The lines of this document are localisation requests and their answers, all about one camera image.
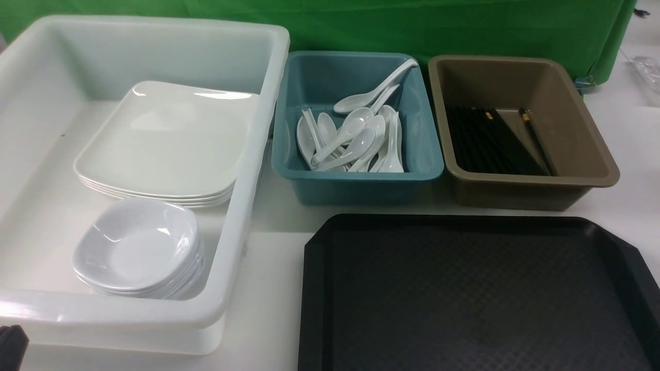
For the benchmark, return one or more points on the stack of white plates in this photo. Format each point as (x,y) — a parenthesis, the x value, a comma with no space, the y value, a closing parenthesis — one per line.
(190,202)

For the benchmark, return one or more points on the pile of white spoons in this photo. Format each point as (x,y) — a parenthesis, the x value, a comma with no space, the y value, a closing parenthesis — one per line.
(358,145)

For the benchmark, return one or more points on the brown plastic bin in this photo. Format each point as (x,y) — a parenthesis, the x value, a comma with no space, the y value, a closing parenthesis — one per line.
(569,135)

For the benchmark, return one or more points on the black chopsticks bundle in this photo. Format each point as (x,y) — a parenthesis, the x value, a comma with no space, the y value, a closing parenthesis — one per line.
(484,143)

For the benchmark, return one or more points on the black serving tray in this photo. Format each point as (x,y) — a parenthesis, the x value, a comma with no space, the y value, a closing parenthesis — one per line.
(454,292)

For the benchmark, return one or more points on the stack of white bowls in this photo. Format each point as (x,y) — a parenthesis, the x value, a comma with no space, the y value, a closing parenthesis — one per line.
(142,248)

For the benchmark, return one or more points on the large white rectangular plate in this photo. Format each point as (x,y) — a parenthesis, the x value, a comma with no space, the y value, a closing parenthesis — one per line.
(170,141)

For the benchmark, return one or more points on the large white plastic tub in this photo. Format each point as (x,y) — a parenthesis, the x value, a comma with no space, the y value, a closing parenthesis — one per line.
(60,78)

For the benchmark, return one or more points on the white spoon leaning on rim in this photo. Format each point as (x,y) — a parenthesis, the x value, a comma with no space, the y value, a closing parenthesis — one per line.
(356,101)

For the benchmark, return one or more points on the green backdrop cloth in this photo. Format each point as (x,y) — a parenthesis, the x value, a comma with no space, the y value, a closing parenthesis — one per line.
(583,36)

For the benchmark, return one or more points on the teal plastic bin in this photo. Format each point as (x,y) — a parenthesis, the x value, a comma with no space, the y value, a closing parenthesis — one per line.
(318,80)

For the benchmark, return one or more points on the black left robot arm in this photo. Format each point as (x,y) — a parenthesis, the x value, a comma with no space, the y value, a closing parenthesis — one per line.
(14,343)

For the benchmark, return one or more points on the clear plastic wrap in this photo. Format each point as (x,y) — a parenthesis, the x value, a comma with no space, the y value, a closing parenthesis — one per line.
(644,61)

